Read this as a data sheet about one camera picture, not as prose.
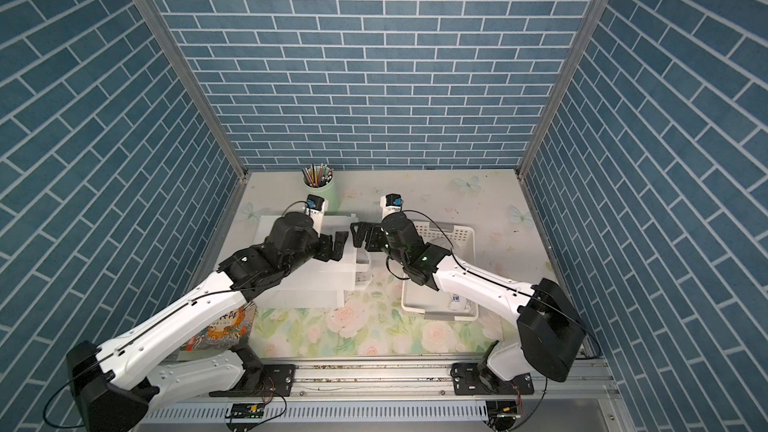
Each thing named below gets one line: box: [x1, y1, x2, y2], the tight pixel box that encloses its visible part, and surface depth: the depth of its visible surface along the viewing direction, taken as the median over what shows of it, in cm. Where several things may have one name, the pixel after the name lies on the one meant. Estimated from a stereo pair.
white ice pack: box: [448, 292, 478, 314], surface depth 85 cm
